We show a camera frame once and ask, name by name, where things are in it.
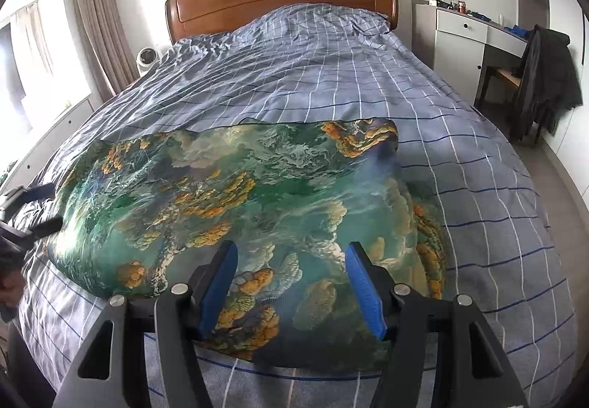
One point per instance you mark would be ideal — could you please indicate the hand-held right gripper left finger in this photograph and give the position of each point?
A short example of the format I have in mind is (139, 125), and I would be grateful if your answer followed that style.
(221, 283)

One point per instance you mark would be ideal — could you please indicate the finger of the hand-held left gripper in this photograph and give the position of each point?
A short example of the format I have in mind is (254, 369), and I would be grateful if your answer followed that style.
(34, 193)
(43, 227)

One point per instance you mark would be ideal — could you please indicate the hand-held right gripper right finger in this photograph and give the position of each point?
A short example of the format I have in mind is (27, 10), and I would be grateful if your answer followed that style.
(366, 293)

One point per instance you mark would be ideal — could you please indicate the green printed padded jacket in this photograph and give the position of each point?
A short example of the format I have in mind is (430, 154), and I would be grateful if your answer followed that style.
(257, 187)

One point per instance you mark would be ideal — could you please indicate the person's left hand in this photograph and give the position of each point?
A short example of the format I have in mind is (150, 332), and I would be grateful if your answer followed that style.
(10, 283)

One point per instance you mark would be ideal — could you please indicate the white low cabinet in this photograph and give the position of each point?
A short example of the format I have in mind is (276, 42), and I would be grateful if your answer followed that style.
(60, 127)

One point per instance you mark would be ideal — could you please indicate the white sheer curtain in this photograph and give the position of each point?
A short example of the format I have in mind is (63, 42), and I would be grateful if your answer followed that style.
(34, 35)

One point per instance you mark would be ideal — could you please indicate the white round fan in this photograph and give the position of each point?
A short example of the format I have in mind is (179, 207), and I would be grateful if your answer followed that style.
(147, 60)

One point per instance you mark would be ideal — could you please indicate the beige curtain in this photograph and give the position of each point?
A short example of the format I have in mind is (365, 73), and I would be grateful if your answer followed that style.
(99, 21)

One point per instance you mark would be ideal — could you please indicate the bed with blue checked sheet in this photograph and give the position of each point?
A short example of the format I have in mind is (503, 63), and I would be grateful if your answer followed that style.
(331, 67)

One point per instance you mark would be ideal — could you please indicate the wooden chair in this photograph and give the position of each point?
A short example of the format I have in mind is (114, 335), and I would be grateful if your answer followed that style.
(499, 74)

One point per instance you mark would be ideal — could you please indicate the white desk with drawers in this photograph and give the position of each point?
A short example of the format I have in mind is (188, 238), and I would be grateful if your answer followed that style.
(455, 49)

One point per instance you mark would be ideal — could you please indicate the black coat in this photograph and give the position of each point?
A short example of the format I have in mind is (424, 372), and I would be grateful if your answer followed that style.
(547, 76)

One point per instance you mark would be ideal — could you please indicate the blue cloth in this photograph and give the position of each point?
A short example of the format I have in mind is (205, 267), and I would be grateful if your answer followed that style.
(515, 29)

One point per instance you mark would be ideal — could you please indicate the grey wall panel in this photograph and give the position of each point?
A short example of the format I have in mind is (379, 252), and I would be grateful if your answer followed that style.
(533, 7)

